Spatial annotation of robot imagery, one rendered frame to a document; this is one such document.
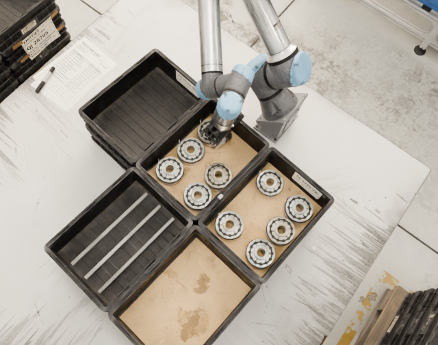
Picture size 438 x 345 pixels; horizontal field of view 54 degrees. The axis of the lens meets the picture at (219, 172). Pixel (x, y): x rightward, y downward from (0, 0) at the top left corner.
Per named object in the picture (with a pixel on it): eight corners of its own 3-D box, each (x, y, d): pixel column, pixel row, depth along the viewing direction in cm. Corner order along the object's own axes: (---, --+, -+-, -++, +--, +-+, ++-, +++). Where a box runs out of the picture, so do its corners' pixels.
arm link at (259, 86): (264, 81, 175) (248, 53, 168) (291, 76, 165) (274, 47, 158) (250, 100, 170) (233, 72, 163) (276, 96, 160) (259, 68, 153)
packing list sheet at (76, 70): (81, 34, 194) (81, 33, 194) (119, 62, 190) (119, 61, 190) (27, 82, 184) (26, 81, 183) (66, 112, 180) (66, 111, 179)
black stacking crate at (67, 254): (137, 176, 160) (133, 165, 150) (194, 231, 155) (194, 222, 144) (53, 254, 148) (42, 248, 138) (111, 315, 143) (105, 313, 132)
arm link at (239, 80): (222, 65, 143) (209, 92, 139) (246, 59, 134) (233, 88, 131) (236, 79, 147) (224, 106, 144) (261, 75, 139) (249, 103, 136)
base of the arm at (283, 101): (281, 94, 181) (270, 75, 176) (304, 97, 168) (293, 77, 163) (257, 118, 178) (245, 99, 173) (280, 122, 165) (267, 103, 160)
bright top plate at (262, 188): (269, 165, 161) (269, 164, 160) (289, 183, 159) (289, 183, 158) (250, 181, 158) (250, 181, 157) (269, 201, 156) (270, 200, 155)
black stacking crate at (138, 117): (157, 65, 178) (155, 48, 168) (209, 109, 173) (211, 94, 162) (83, 125, 166) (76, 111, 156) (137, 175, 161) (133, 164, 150)
